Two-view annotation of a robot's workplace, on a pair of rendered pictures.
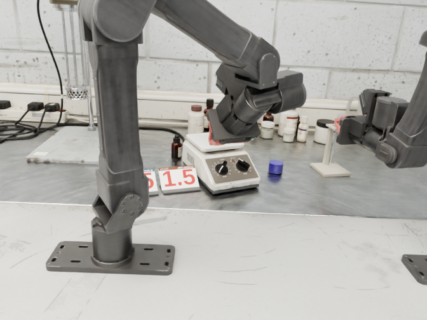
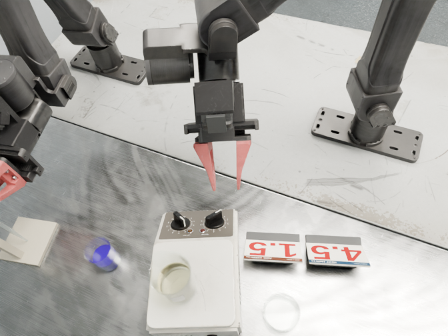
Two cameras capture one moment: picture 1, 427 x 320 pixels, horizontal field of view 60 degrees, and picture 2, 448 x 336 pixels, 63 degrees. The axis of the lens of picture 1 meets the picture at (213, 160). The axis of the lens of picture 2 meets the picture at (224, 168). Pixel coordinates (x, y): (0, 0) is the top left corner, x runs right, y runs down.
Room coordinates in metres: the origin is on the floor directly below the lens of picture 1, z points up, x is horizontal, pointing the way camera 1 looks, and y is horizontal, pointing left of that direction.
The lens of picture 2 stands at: (0.99, 0.14, 1.50)
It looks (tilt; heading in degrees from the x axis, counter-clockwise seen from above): 58 degrees down; 214
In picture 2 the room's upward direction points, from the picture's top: 10 degrees counter-clockwise
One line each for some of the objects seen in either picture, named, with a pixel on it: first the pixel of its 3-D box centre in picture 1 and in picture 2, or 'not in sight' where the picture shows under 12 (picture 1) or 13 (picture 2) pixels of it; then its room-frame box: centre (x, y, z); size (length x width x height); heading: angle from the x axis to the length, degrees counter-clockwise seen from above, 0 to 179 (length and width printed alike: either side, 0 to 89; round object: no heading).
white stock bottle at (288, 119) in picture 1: (288, 119); not in sight; (1.27, -0.26, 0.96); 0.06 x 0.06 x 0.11
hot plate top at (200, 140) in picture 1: (214, 140); (192, 281); (0.91, 0.00, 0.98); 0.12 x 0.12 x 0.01; 26
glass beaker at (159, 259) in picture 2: not in sight; (173, 277); (0.92, -0.01, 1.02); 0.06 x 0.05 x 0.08; 66
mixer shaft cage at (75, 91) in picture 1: (74, 53); not in sight; (1.06, 0.40, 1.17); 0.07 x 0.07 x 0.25
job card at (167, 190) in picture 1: (179, 179); (273, 246); (0.80, 0.08, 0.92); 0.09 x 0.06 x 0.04; 111
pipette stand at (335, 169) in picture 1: (333, 148); (9, 228); (0.96, -0.33, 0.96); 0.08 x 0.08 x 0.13; 15
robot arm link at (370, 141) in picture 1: (380, 139); (27, 115); (0.79, -0.37, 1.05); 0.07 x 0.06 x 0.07; 14
